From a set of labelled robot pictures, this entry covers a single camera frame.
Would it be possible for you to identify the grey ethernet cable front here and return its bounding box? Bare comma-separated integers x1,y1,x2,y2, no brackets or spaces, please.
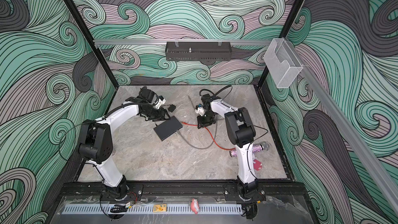
176,124,218,150

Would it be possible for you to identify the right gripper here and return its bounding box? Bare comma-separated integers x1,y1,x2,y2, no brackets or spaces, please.
196,111,216,128

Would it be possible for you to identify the white slotted cable duct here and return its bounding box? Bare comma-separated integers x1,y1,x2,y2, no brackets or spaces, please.
61,204,243,215

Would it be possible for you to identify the black wall-mounted tray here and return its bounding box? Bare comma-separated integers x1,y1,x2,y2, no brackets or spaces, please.
165,41,232,64

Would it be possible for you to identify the yellow label tag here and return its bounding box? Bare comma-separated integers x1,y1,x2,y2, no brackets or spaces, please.
152,203,167,213

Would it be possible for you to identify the pink toy on duct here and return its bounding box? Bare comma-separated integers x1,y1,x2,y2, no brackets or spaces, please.
190,199,200,214

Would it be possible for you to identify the clear plastic wall bin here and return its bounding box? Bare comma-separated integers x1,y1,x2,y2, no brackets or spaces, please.
263,38,303,89

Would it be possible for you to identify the red ethernet cable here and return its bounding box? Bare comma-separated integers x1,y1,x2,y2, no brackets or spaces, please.
181,121,237,151

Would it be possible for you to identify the white bunny pink figurine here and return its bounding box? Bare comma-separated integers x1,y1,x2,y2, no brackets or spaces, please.
253,159,262,171

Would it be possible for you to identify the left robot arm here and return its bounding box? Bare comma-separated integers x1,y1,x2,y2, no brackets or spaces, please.
78,86,170,199

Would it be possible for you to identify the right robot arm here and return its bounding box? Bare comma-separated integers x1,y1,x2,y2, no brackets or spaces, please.
195,94,258,200

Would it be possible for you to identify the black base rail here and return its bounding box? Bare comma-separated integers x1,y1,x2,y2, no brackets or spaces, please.
60,179,306,202

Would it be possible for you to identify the black network switch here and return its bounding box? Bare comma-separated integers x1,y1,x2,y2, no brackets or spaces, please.
153,116,182,141

